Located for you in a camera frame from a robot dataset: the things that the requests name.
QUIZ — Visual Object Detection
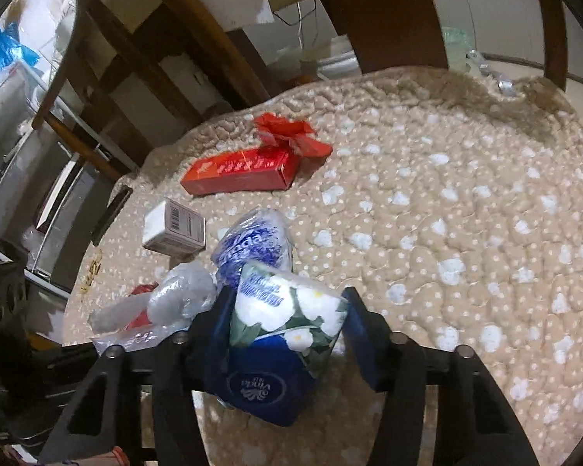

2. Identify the dark wooden chair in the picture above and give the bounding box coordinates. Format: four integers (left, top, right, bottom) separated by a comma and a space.
31, 0, 278, 180

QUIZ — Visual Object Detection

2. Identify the red snack bag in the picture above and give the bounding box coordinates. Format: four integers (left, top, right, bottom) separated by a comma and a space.
124, 282, 158, 330

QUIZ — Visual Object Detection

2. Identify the green translucent bucket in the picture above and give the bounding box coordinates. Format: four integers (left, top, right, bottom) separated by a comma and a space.
441, 26, 472, 73

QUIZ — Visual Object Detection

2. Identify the crumpled red wrapper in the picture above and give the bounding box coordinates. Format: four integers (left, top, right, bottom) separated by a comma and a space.
253, 113, 333, 158

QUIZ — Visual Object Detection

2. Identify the clear crumpled plastic bag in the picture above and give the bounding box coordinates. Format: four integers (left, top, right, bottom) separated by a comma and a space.
88, 261, 216, 353

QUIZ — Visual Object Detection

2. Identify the small white cardboard box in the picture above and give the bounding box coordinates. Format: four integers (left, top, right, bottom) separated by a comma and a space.
142, 199, 206, 259

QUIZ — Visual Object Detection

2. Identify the red rectangular carton box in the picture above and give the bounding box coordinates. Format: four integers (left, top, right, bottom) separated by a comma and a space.
180, 146, 301, 196

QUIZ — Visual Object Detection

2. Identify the floral blue tissue pack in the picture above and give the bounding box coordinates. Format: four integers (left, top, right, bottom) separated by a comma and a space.
216, 261, 349, 427

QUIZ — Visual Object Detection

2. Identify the blue Vinda plastic wrapper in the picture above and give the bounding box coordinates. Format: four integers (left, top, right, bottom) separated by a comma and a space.
211, 208, 293, 287

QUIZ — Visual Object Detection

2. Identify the black phone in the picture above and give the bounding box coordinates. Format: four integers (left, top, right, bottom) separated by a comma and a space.
90, 185, 133, 246

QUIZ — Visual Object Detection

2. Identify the yellow scraps pile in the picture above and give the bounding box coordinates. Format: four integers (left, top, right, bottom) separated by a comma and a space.
80, 250, 103, 295

